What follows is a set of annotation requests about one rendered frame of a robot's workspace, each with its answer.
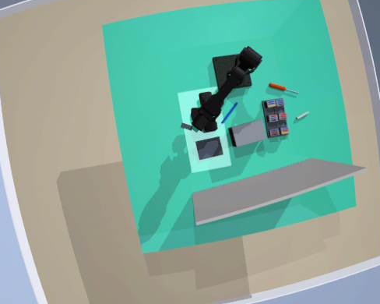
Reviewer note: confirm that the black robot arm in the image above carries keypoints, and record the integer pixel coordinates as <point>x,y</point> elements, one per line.
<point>249,59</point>

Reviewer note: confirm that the grey flat panel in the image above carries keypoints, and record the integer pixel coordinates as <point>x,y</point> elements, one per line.
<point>273,186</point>

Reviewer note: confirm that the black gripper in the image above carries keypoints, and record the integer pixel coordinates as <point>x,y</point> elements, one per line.
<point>210,125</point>

